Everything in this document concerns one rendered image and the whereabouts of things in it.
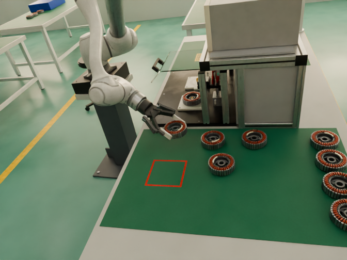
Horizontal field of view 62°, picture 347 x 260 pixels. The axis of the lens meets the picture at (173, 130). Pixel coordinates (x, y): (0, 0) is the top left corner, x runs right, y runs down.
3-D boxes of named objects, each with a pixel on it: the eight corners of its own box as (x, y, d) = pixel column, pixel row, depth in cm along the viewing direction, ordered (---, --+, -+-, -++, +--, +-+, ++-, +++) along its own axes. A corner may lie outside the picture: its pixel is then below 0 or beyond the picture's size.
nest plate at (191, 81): (185, 89, 181) (184, 87, 180) (188, 78, 192) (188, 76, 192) (208, 88, 177) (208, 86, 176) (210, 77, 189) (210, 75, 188)
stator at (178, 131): (160, 136, 139) (158, 130, 137) (172, 123, 146) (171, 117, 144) (179, 142, 133) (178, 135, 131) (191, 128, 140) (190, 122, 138)
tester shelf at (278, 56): (200, 71, 129) (199, 62, 126) (213, 23, 182) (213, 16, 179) (306, 65, 118) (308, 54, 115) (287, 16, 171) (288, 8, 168)
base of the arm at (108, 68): (79, 80, 201) (76, 73, 198) (98, 66, 217) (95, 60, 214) (98, 80, 193) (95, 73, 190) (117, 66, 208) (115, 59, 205)
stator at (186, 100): (182, 107, 162) (180, 101, 160) (184, 97, 171) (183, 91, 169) (201, 106, 160) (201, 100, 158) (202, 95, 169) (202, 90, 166)
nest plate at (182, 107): (177, 110, 162) (177, 109, 161) (182, 97, 174) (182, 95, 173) (204, 110, 158) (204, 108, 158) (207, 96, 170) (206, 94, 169)
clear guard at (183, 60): (151, 82, 142) (148, 71, 139) (161, 62, 161) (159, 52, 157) (217, 79, 134) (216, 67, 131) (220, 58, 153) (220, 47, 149)
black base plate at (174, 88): (148, 127, 157) (147, 124, 156) (171, 74, 207) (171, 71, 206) (236, 126, 146) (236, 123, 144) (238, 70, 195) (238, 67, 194)
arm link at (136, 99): (125, 108, 143) (135, 115, 142) (128, 96, 136) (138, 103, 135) (137, 99, 149) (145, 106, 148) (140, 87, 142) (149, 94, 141)
